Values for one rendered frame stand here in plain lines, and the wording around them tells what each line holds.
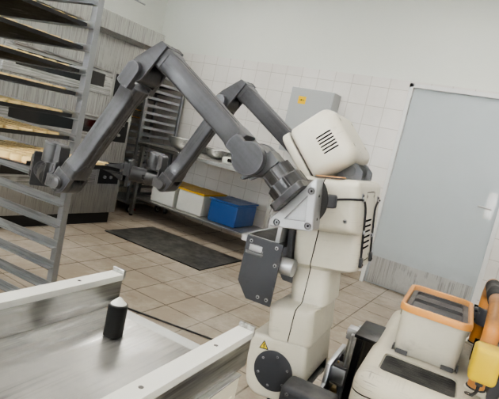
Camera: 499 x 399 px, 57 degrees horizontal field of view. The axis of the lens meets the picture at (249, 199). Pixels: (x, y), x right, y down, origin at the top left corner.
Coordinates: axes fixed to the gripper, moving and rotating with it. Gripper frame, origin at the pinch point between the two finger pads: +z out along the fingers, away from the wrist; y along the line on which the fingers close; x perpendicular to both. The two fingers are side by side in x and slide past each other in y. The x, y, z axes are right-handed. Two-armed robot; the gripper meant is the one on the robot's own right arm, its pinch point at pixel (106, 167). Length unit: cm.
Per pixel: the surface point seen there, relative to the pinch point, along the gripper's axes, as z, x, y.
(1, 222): 47, 34, 41
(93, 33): 20, 18, -48
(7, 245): 42, 31, 50
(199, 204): -33, 333, 65
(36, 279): 24, 20, 58
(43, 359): -22, -112, 13
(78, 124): 18.2, 17.8, -11.6
